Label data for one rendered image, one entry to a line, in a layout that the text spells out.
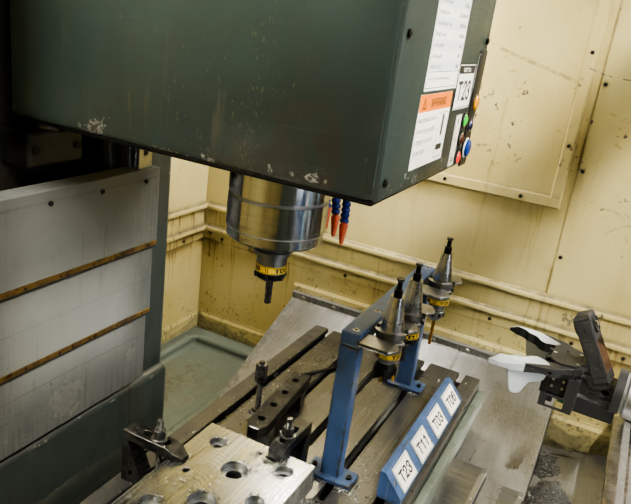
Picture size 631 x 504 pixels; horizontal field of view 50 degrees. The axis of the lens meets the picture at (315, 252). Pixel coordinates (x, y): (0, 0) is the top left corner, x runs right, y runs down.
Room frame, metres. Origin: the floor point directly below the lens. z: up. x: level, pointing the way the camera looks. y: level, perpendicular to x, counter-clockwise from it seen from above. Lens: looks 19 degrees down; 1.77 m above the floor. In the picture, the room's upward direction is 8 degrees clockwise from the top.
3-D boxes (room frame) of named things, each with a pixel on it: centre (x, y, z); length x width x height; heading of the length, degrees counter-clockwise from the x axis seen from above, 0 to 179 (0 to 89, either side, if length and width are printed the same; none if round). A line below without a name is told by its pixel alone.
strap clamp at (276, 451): (1.10, 0.00, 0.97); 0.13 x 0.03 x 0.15; 156
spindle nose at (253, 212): (1.03, 0.07, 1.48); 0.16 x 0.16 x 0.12
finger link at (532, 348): (1.05, -0.39, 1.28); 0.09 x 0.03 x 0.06; 27
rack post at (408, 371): (1.54, -0.27, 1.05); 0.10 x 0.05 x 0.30; 66
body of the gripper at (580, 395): (0.96, -0.45, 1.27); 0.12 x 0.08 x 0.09; 63
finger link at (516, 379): (0.95, -0.34, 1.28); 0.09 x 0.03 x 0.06; 99
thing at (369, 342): (1.11, -0.14, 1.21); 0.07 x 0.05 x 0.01; 66
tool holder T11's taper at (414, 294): (1.26, -0.21, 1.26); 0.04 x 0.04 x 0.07
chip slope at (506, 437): (1.62, -0.20, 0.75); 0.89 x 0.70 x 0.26; 66
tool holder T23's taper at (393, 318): (1.16, -0.16, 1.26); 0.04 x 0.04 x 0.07
